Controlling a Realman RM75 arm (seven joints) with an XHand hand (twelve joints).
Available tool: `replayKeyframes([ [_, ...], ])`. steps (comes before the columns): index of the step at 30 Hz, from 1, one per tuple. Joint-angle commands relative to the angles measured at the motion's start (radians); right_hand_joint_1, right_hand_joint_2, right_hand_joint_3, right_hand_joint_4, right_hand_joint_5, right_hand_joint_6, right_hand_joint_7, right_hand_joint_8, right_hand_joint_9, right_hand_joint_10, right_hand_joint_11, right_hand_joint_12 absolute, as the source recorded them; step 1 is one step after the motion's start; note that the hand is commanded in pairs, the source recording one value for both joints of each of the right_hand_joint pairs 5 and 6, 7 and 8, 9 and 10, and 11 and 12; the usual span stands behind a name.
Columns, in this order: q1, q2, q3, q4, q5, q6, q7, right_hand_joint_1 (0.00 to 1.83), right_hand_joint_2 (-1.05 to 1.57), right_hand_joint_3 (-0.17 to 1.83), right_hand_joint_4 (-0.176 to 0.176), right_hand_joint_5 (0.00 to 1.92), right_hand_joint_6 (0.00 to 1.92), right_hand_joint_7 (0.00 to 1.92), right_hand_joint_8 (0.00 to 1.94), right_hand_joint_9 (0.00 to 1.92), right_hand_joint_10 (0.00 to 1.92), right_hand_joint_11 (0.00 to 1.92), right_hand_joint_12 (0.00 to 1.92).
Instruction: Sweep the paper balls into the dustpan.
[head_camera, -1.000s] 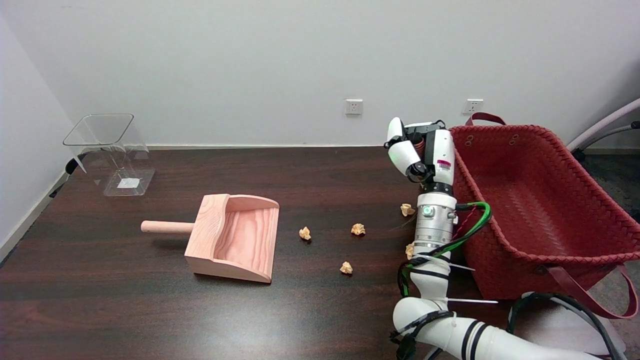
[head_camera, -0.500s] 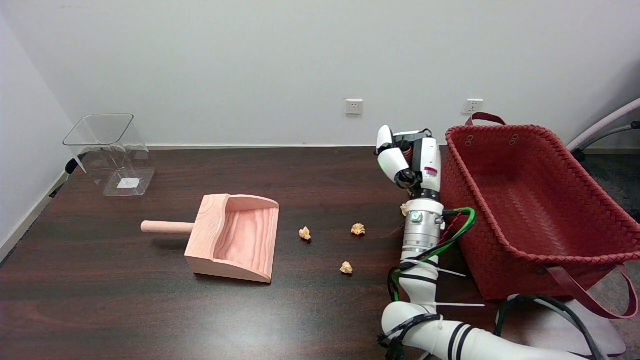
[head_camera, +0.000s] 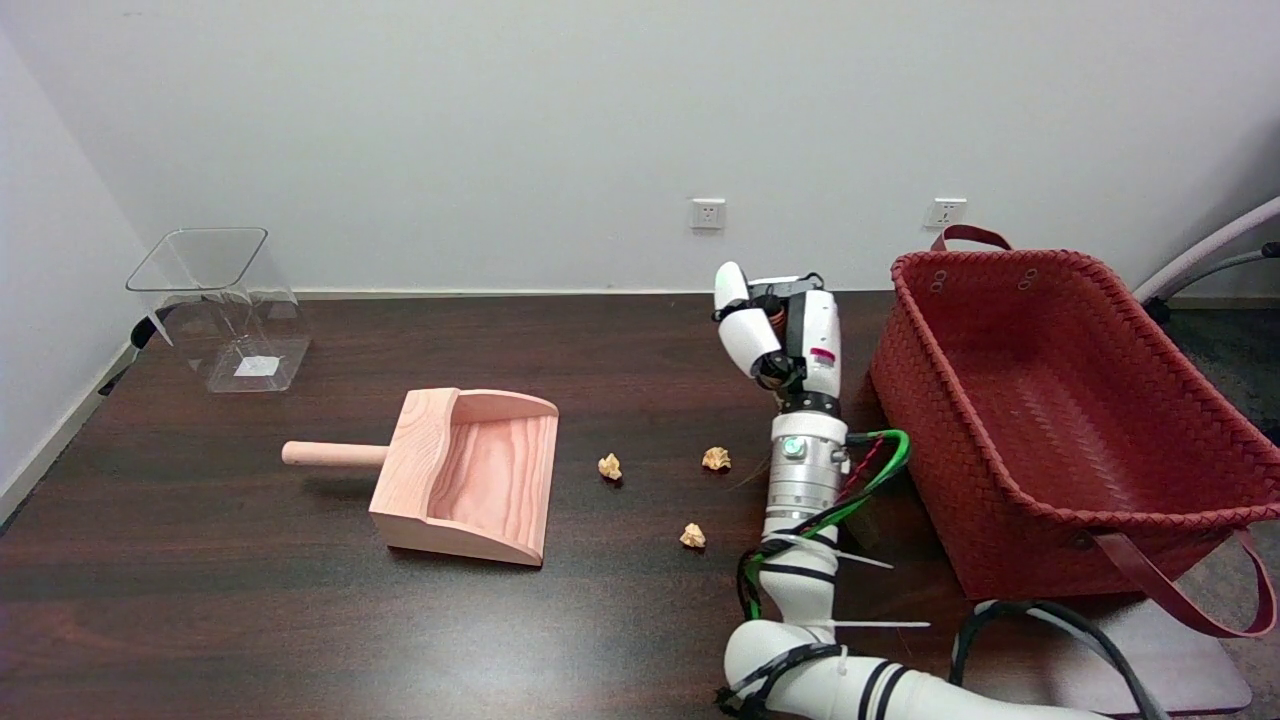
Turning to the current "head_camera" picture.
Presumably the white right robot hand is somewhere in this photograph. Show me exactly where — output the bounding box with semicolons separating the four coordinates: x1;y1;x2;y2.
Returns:
712;262;844;414

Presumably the wooden dustpan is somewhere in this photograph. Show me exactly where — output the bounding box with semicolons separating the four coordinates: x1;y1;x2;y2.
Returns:
281;388;560;568

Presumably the red woven basket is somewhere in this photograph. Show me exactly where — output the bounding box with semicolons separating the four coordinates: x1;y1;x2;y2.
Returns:
868;225;1280;639

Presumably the pink curved tube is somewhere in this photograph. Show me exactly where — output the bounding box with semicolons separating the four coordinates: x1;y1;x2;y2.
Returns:
1135;196;1280;301

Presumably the grey pad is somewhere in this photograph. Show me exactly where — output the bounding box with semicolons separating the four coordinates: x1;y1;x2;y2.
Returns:
975;595;1253;716

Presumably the clear plastic container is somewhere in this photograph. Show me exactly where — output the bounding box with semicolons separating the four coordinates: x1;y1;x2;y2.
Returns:
126;227;312;394

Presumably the green and black cable bundle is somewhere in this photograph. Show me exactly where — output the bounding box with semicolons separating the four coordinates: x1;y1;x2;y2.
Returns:
738;429;912;623

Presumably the black sleeved cable loop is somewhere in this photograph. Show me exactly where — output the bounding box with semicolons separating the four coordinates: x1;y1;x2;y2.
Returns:
950;598;1171;720

